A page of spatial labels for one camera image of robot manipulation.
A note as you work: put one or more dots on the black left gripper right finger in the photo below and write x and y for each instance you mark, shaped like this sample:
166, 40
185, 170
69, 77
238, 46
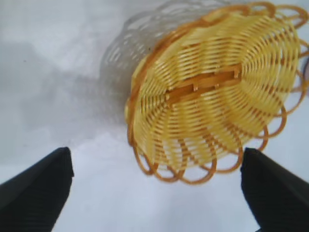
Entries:
275, 193

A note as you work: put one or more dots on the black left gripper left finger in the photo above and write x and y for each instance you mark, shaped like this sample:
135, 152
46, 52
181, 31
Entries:
33, 193

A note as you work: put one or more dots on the yellow woven wicker basket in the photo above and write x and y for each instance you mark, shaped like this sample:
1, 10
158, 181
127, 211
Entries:
205, 101

